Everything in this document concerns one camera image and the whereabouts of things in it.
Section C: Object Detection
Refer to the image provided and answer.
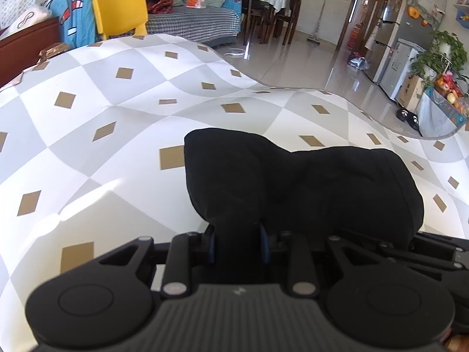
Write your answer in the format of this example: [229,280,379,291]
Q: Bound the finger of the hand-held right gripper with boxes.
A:
[379,232,469,281]

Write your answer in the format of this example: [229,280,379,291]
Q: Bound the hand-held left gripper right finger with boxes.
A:
[259,224,389,299]

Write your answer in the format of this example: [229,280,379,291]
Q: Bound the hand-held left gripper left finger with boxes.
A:
[99,225,216,299]

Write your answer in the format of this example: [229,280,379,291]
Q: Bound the black t-shirt red print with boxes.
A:
[183,128,425,287]

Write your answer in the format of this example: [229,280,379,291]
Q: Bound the checkered diamond pattern tablecloth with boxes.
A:
[0,34,469,352]

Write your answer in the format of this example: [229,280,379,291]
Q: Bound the grey covered side table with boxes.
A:
[418,87,469,139]

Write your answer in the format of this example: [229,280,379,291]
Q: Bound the cardboard box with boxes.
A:
[397,74,426,112]

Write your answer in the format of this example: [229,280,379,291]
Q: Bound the pile of colourful fruit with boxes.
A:
[434,74,469,114]

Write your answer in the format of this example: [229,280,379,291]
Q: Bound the white small fridge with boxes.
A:
[381,38,427,99]

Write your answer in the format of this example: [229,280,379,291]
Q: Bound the plastic bags on floor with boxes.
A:
[347,53,367,70]

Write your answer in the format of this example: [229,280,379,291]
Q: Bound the potted vine plant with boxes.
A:
[412,31,469,85]

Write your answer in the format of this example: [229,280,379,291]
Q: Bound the broom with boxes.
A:
[307,0,327,45]

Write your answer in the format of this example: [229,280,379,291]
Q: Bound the houndstooth sofa bed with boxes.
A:
[147,4,244,48]

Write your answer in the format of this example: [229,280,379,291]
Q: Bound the silver refrigerator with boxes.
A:
[372,0,440,81]

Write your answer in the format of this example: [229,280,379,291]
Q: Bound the dark wooden dining chair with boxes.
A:
[244,0,273,43]
[273,0,306,45]

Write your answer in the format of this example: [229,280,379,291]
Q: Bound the brown patterned packet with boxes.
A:
[38,43,70,61]

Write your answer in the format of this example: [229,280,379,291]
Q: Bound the yellow plastic chair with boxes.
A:
[92,0,149,41]

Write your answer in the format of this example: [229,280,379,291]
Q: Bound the wooden doorway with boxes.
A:
[346,0,392,61]

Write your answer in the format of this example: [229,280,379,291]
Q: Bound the blue cartoon print cloth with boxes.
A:
[42,0,96,50]

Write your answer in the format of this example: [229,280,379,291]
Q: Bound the brown wooden cabinet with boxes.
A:
[0,16,61,89]

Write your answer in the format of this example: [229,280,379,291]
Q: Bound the white printed bag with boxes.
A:
[2,4,54,39]

